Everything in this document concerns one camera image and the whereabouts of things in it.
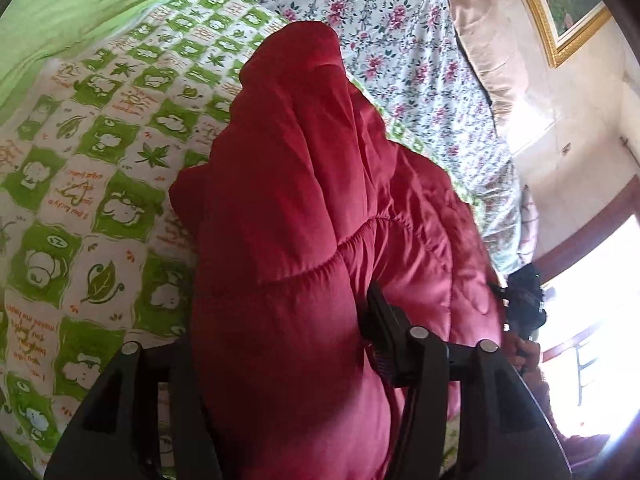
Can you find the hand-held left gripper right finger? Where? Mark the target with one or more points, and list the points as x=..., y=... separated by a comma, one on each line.
x=382, y=320

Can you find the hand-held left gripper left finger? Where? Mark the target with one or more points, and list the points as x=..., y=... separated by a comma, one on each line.
x=172, y=375

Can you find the red quilted jacket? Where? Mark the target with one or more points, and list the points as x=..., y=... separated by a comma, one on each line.
x=300, y=235

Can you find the person's right hand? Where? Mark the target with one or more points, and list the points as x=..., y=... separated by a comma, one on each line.
x=522, y=355

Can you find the window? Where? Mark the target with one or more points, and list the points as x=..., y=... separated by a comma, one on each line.
x=595, y=320

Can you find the pale pink cloth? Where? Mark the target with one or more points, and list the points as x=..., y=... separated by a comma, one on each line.
x=529, y=220

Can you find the green and white printed bedsheet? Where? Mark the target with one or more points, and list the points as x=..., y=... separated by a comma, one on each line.
x=110, y=160

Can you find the beige pillow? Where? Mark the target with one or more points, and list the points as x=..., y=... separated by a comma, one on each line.
x=485, y=45

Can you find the floral quilt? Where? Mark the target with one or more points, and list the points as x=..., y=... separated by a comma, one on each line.
x=400, y=35

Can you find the gold framed picture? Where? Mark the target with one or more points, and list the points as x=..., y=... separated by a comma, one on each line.
x=560, y=5

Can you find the plain light green sheet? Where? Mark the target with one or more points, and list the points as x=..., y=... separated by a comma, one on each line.
x=90, y=15

